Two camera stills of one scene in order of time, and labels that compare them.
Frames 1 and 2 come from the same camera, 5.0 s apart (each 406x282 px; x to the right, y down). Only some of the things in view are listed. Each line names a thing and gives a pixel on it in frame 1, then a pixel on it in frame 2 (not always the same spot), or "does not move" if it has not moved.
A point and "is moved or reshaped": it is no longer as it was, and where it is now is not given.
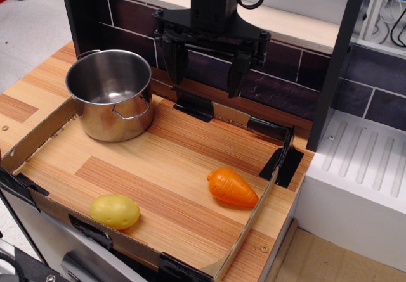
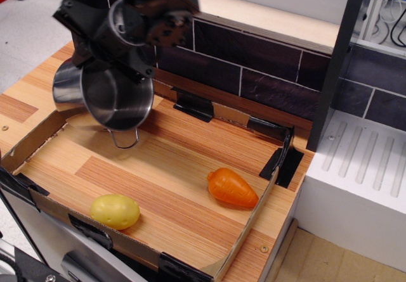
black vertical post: x=343 y=41 does not move
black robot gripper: x=214 y=22 to x=118 y=36
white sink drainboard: x=354 y=193 does not move
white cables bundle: x=391 y=11 does not move
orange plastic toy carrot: x=228 y=185 does not move
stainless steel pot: x=112 y=88 is moved or reshaped
